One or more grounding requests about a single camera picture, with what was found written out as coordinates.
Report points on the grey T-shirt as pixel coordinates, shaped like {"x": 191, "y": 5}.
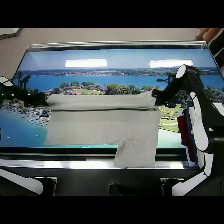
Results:
{"x": 103, "y": 128}

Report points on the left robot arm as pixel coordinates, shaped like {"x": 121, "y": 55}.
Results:
{"x": 20, "y": 94}

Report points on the silver frame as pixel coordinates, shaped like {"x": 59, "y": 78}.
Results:
{"x": 83, "y": 164}

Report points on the red garment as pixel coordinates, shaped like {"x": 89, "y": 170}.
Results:
{"x": 184, "y": 131}

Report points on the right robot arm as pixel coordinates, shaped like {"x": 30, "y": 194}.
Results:
{"x": 199, "y": 123}

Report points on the person's forearm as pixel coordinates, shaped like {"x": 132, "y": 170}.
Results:
{"x": 208, "y": 33}

